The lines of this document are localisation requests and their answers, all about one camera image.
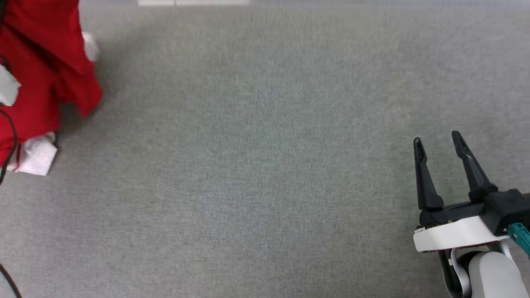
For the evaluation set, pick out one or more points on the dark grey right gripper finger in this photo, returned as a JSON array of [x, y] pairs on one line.
[[425, 182], [472, 169]]

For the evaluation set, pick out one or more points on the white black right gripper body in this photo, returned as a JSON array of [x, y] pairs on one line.
[[455, 234]]

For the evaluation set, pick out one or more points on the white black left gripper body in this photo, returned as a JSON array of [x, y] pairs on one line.
[[7, 87]]

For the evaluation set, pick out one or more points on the red garment with white sleeves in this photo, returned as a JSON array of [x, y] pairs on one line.
[[37, 62]]

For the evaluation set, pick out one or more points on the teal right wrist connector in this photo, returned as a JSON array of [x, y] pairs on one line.
[[521, 236]]

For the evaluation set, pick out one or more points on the grey fabric sofa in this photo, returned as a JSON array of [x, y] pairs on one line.
[[265, 165]]

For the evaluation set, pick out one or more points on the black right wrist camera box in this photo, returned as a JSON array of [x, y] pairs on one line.
[[507, 207]]

